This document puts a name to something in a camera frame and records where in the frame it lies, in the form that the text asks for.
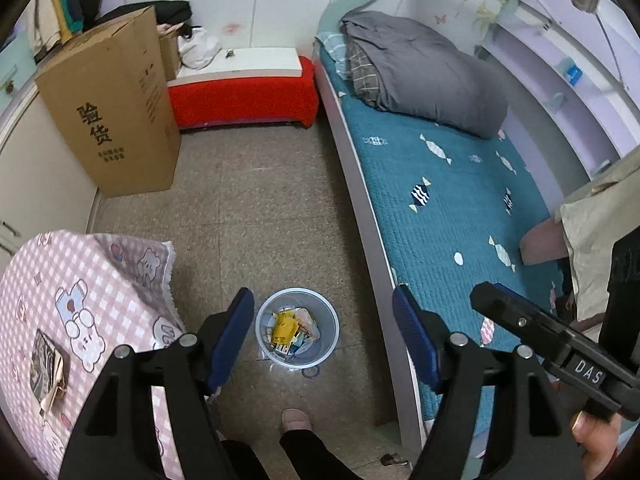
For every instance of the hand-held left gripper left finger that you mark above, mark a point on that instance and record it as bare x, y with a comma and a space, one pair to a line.
230, 345

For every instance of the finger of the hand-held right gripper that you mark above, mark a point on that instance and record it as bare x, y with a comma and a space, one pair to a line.
515, 315

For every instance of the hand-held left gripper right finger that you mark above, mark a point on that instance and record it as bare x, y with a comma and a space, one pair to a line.
415, 340

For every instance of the yellow wrapper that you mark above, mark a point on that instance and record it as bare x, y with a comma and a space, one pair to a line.
285, 327

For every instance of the teal wrapper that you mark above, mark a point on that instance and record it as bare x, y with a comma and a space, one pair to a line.
299, 344

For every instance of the orange and white snack packet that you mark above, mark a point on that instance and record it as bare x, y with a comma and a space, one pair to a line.
307, 322

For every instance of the grey plastic bin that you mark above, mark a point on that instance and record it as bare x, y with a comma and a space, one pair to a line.
327, 330

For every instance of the dark gold wrapper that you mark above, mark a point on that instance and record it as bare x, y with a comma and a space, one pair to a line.
59, 385

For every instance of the silver printed packet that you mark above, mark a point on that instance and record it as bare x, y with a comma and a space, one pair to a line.
44, 360

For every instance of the person's right hand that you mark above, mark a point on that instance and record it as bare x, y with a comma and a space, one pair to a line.
597, 442

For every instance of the pink cloth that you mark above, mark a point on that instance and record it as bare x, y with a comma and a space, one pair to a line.
542, 242

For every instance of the person's foot in slipper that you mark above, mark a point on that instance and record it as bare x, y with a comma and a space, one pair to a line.
296, 419

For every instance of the khaki jacket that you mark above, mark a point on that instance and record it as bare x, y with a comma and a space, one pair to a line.
600, 240

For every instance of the person's black trouser leg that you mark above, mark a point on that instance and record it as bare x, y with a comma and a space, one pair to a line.
245, 462

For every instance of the small metal object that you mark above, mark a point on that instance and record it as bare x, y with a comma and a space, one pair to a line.
394, 458

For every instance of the bed with teal sheet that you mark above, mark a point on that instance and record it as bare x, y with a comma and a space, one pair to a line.
440, 200

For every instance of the pink checked tablecloth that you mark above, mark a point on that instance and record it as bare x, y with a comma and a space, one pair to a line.
45, 280

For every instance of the red bench with white top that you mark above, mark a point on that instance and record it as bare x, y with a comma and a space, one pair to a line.
240, 95

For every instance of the small blue box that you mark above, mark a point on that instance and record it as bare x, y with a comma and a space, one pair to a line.
574, 71

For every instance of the grey quilt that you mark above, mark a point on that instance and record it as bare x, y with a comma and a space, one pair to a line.
430, 70

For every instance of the grey plaid pillow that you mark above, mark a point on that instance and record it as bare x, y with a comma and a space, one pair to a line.
365, 77

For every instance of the large cardboard box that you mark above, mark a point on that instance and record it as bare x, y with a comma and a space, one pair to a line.
115, 100

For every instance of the small cardboard box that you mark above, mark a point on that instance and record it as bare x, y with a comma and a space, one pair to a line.
171, 55

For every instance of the white plastic bag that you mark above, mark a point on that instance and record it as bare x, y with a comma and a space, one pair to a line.
199, 50

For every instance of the light blue checked pillow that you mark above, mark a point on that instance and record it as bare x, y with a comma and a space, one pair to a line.
332, 52

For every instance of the black clothing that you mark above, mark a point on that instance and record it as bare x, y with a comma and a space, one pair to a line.
150, 12

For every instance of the mint green drawer unit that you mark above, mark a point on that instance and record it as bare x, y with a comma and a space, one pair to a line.
15, 67

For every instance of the hanging clothes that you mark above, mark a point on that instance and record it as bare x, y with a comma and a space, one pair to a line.
65, 5

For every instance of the lilac wall shelf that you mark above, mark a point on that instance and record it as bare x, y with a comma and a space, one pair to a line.
560, 35

